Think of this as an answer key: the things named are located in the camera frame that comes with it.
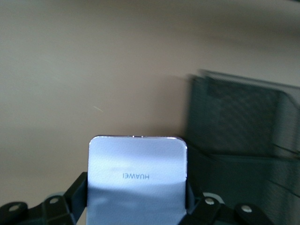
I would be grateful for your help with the lavender Huawei phone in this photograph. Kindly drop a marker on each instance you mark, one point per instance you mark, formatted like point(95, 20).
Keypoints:
point(136, 159)

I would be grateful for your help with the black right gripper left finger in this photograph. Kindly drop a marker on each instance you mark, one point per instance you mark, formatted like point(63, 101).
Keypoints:
point(75, 197)

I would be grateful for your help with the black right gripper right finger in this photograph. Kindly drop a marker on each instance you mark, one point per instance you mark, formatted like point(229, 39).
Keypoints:
point(206, 211)

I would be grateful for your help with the black mesh two-tier tray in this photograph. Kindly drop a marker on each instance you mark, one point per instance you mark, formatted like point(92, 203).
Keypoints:
point(246, 117)

